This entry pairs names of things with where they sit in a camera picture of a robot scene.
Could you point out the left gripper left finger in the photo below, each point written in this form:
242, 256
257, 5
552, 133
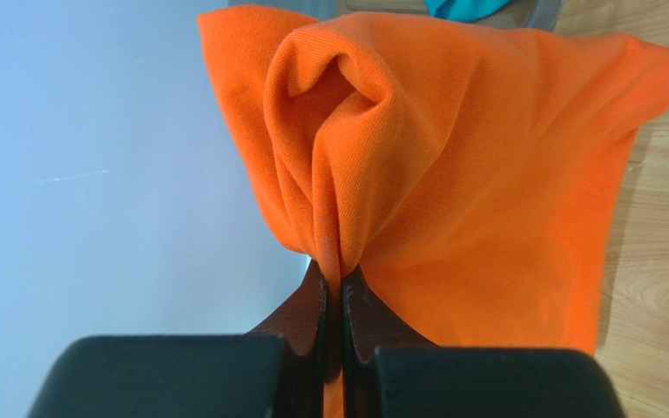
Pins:
300, 323

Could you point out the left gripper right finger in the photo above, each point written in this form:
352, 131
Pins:
369, 325

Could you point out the orange t shirt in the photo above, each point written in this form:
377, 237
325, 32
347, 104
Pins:
472, 174

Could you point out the dark teal t shirt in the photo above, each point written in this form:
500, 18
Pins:
464, 11

